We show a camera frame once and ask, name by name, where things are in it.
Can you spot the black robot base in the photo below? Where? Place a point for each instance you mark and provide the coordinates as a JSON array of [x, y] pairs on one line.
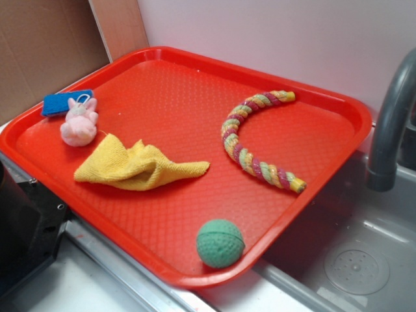
[[32, 222]]

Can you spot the pink plush bunny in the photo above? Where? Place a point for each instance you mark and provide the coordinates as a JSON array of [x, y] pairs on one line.
[[80, 126]]

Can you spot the brown cardboard panel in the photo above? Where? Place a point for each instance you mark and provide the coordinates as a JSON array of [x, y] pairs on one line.
[[45, 46]]

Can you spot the red plastic tray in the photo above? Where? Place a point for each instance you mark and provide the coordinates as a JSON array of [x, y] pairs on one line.
[[178, 101]]

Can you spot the yellow towel cloth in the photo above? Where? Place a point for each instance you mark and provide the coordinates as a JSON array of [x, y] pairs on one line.
[[139, 168]]

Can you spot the grey faucet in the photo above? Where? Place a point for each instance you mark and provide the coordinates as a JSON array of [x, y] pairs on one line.
[[393, 141]]

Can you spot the green dimpled ball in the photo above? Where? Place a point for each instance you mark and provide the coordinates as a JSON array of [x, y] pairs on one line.
[[219, 243]]

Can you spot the blue sponge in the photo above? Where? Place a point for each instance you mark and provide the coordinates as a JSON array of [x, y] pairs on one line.
[[57, 104]]

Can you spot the grey plastic sink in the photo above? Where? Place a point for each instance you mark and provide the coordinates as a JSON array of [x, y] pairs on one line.
[[351, 249]]

